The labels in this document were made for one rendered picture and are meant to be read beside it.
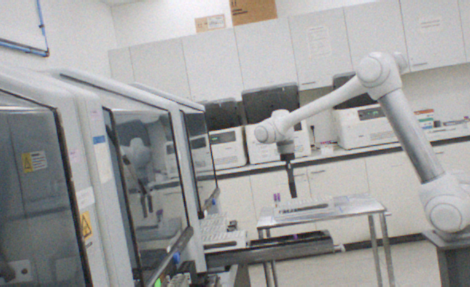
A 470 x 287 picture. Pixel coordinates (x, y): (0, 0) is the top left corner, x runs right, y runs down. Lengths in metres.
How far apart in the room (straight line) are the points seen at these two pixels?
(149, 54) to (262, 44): 1.08
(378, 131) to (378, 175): 0.38
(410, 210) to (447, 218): 2.59
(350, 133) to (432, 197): 2.43
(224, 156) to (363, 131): 1.25
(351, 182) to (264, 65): 1.35
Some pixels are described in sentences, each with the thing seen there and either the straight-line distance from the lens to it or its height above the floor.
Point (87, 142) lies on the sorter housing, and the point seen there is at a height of 1.34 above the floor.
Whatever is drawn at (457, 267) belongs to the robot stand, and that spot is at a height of 0.59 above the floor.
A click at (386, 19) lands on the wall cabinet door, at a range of 4.72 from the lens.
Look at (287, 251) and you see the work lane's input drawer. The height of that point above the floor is 0.78.
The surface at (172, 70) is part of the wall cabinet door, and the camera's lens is 4.64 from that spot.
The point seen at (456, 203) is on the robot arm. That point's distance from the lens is 1.91.
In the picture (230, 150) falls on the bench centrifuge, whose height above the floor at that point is 1.07.
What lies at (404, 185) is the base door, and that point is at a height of 0.52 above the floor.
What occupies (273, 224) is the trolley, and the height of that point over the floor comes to 0.82.
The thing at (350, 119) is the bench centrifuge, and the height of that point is 1.16.
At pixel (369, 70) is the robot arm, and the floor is 1.43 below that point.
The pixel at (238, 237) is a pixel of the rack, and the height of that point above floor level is 0.86.
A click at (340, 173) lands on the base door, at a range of 4.31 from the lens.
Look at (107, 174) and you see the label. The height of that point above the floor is 1.27.
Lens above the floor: 1.34
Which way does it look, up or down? 3 degrees down
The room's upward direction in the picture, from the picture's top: 9 degrees counter-clockwise
